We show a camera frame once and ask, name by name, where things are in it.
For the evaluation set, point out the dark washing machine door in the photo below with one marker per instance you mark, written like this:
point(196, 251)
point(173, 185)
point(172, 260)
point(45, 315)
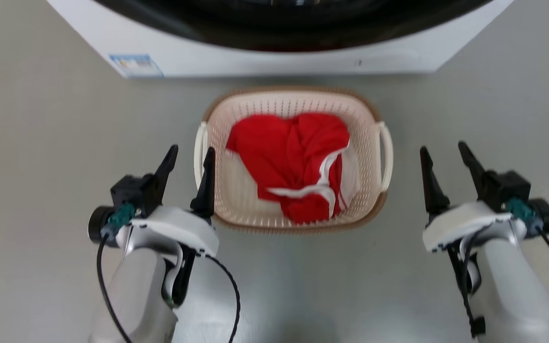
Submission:
point(293, 26)

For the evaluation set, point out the white washing machine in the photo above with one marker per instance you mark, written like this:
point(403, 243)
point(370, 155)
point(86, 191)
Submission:
point(255, 57)

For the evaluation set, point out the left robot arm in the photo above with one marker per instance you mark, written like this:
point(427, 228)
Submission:
point(136, 295)

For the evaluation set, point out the red garment with white trim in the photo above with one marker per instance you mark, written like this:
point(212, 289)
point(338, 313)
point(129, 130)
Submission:
point(293, 157)

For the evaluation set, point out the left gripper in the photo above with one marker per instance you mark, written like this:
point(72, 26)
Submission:
point(169, 224)

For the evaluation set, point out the blue energy label sticker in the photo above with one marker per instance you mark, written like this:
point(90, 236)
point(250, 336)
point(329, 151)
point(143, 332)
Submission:
point(136, 65)

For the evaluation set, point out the beige plastic laundry basket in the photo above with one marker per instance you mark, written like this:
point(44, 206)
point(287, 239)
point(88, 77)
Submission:
point(236, 190)

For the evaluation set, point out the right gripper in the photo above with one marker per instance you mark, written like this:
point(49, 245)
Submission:
point(489, 214)

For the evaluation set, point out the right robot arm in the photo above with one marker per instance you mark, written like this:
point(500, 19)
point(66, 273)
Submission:
point(508, 295)

